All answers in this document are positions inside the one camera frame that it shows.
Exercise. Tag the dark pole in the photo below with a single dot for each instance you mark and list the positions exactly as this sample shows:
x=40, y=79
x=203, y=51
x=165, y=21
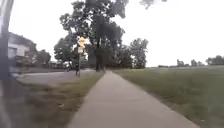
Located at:
x=4, y=40

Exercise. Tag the row of distant trees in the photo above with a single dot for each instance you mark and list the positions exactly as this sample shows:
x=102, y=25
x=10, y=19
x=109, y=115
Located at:
x=206, y=61

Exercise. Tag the yellow sign on pole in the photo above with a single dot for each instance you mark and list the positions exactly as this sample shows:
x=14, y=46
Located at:
x=81, y=42

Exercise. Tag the grass field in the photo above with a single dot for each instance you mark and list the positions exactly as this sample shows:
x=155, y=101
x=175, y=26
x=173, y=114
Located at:
x=186, y=90

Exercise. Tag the grey asphalt road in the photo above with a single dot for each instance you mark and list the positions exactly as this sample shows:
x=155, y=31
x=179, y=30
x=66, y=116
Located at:
x=46, y=77

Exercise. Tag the grey concrete sidewalk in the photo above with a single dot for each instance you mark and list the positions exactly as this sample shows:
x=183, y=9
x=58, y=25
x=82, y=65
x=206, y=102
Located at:
x=115, y=103

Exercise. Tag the building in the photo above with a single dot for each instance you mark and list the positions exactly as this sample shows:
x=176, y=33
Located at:
x=18, y=48

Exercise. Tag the green tree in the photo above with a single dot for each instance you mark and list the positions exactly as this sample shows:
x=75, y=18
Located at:
x=138, y=51

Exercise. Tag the grass verge strip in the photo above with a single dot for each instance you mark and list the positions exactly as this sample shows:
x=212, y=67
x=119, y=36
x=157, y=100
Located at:
x=56, y=100

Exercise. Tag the large dark tree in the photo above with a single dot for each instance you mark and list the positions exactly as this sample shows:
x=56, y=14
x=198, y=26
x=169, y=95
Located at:
x=98, y=30

